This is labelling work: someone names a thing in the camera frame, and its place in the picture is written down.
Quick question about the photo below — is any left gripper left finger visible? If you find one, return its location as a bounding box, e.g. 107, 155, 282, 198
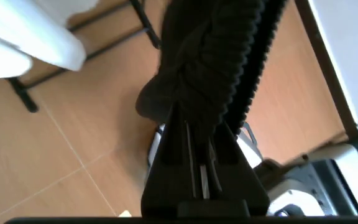
140, 104, 204, 218

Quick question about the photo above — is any black garment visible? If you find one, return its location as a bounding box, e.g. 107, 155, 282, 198
135, 0, 289, 146

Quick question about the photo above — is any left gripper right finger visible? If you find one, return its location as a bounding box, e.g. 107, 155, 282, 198
201, 120, 271, 218

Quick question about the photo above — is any black clothes rack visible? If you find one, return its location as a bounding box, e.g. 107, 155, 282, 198
6, 0, 162, 114

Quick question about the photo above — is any white printed t-shirt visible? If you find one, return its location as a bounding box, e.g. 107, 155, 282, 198
0, 0, 101, 79

